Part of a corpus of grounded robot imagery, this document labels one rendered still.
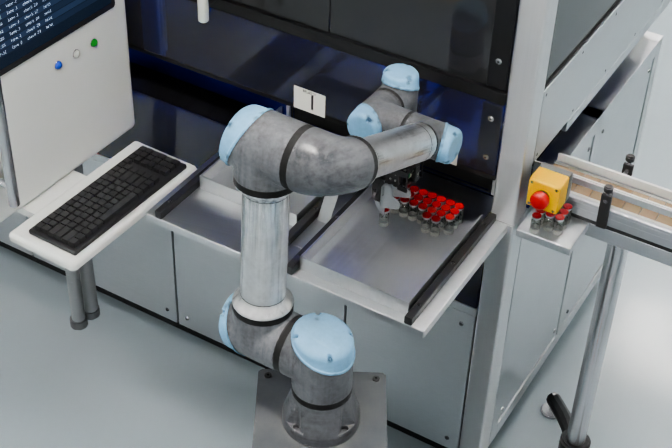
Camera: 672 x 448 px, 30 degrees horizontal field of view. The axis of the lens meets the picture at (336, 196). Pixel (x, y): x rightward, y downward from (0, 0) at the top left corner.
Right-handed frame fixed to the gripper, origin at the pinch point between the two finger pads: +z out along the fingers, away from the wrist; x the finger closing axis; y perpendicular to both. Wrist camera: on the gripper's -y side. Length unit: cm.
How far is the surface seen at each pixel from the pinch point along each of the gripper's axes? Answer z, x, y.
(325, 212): 3.4, -5.5, -11.3
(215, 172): 4.3, -6.0, -40.8
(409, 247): 5.2, -3.8, 9.1
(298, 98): -8.4, 14.4, -31.3
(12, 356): 93, -16, -109
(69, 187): 13, -20, -73
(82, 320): 72, -9, -86
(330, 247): 5.2, -13.2, -5.2
